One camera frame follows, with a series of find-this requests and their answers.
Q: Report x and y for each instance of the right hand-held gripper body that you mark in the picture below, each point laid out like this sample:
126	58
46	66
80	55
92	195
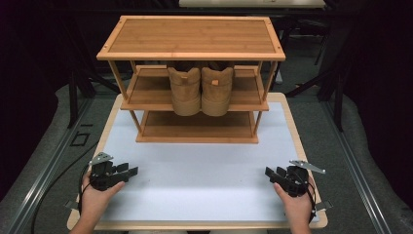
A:
297	182

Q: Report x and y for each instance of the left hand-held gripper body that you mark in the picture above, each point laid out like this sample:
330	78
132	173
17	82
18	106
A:
103	177

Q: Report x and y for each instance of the tan suede boot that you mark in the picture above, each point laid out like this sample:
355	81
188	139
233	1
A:
217	92
185	91

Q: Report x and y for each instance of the wooden shoe rack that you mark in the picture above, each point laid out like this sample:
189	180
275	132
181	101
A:
191	39

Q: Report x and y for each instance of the person's right hand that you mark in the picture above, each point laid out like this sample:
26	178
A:
297	208

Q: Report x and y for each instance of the person's left hand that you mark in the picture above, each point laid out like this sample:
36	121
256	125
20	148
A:
95	204

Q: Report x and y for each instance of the grey metal clip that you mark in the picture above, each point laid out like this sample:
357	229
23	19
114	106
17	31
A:
71	205
323	205

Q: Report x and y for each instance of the white table mat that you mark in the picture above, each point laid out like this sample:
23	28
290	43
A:
201	169

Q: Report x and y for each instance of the black metal stand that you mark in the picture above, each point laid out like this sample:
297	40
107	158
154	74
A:
74	97
339	97

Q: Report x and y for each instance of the grey metal floor rail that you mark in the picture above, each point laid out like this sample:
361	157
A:
48	169
357	169

